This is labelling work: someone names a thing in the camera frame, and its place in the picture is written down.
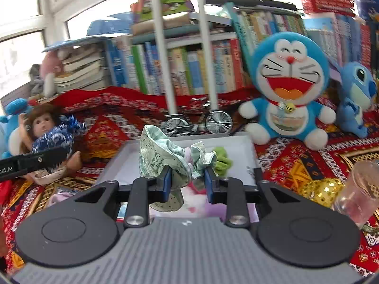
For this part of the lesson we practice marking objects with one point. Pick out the red patterned blanket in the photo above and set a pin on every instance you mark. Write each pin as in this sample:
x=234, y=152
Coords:
x=116, y=115

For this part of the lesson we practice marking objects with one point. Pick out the white cardboard box tray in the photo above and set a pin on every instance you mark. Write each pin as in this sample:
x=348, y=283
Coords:
x=124, y=167

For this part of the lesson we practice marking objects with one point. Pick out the green scrunchie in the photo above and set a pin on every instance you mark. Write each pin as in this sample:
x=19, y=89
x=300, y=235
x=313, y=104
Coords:
x=223, y=163

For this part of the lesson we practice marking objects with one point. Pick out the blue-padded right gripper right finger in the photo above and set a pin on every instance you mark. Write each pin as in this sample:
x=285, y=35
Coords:
x=230, y=192

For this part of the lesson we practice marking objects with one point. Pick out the miniature metal bicycle model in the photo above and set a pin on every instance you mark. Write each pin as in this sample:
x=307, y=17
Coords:
x=210, y=121

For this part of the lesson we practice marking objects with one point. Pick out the brown-haired doll beige dress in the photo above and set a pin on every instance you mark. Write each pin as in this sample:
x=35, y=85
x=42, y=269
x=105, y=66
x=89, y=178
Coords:
x=43, y=176

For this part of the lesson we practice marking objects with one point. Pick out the gold sequin fabric bow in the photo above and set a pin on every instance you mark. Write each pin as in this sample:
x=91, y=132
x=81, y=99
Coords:
x=323, y=192

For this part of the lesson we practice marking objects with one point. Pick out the blue white whale plush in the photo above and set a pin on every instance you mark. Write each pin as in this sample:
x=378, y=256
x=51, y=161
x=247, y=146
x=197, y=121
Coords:
x=11, y=120

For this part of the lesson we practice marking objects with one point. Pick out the white pole left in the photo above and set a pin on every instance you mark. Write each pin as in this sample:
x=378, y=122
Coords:
x=161, y=47

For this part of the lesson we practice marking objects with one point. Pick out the pink white bunny plush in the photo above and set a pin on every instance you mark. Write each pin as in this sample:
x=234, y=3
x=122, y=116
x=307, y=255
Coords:
x=52, y=67

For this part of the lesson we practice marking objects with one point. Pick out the white plush cat toy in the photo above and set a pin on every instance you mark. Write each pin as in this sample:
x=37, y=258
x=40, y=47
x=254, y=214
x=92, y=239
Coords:
x=195, y=206

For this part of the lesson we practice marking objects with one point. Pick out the row of upright books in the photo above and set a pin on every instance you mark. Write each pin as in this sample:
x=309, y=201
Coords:
x=134, y=59

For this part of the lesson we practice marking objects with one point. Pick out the white pole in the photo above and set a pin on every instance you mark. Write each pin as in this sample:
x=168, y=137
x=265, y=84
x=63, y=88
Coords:
x=207, y=50
x=161, y=47

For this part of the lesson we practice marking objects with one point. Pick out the green patterned fabric pouch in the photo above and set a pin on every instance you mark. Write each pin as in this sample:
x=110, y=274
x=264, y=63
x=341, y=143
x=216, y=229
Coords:
x=156, y=150

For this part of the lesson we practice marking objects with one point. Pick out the stack of horizontal books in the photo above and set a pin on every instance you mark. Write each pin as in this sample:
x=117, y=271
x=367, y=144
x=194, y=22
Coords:
x=81, y=68

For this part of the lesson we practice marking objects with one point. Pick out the grey plush toy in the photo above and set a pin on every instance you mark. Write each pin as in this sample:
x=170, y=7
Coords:
x=36, y=81

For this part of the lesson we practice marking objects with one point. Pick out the white pole right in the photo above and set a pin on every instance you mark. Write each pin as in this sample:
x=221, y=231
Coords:
x=207, y=50

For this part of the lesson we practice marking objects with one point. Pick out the clear plastic cup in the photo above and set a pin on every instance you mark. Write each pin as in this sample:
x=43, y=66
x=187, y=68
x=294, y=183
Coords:
x=359, y=198

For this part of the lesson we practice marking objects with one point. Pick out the Doraemon plush toy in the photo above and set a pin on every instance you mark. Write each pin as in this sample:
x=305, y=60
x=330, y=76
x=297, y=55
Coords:
x=290, y=71

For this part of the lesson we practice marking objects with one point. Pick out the colourful cardboard house box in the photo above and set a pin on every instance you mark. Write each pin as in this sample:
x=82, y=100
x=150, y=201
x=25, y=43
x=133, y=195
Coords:
x=142, y=9

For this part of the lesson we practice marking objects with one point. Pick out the lilac knitted sock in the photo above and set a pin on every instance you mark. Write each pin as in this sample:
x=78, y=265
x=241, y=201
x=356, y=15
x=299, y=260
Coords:
x=59, y=197

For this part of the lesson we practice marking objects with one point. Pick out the blue Stitch plush toy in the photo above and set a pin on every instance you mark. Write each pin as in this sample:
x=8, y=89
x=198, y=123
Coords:
x=356, y=91

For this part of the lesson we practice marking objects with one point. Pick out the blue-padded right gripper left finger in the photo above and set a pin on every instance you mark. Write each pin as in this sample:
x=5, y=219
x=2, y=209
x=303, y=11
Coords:
x=143, y=192

